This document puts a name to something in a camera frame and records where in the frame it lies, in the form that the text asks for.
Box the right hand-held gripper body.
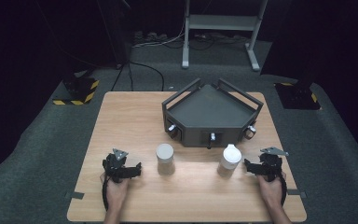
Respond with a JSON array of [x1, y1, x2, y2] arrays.
[[255, 147, 290, 183]]

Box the spice jar with spouted white lid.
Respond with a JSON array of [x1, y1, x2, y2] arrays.
[[216, 143, 243, 179]]

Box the dark grey corner rack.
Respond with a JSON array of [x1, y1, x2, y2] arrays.
[[161, 77, 265, 150]]

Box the person's left hand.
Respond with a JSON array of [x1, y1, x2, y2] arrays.
[[99, 172, 131, 209]]

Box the person's right hand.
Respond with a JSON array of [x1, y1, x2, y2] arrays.
[[256, 172, 288, 207]]

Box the grey tape strip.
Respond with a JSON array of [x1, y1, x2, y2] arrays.
[[63, 190, 85, 201], [286, 188, 308, 200]]

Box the black base with striped edge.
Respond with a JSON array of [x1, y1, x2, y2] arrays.
[[273, 81, 322, 111], [51, 76, 101, 106]]

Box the dark power strip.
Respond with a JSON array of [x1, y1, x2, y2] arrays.
[[132, 30, 170, 45]]

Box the grey metal stand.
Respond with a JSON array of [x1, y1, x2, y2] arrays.
[[181, 0, 269, 72]]

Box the black left hand-held gripper cable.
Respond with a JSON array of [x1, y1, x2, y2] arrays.
[[101, 174, 110, 213]]

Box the black floor cable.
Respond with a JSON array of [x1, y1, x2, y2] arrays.
[[110, 60, 166, 92]]

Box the white floor cable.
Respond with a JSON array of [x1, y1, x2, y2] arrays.
[[131, 18, 188, 49]]

